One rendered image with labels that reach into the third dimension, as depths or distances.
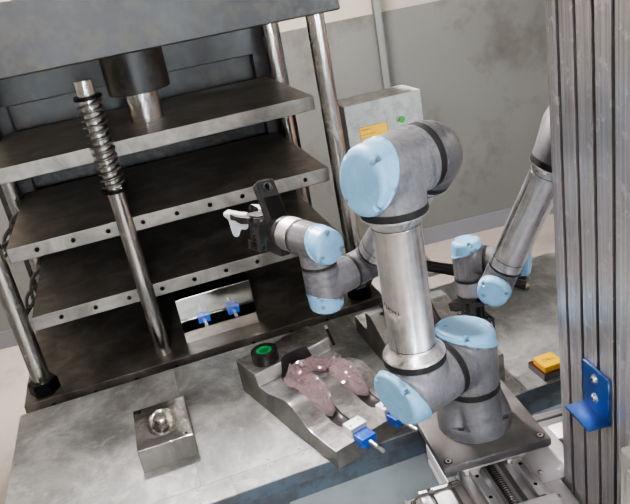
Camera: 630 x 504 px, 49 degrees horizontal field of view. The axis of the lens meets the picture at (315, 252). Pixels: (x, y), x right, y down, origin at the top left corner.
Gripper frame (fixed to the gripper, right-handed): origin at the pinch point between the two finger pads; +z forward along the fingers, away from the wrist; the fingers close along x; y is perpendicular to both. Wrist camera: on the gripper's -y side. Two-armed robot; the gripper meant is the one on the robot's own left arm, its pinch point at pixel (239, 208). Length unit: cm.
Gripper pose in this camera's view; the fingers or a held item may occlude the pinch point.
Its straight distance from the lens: 164.6
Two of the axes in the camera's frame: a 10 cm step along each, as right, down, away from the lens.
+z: -6.0, -2.1, 7.7
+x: 8.0, -2.4, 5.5
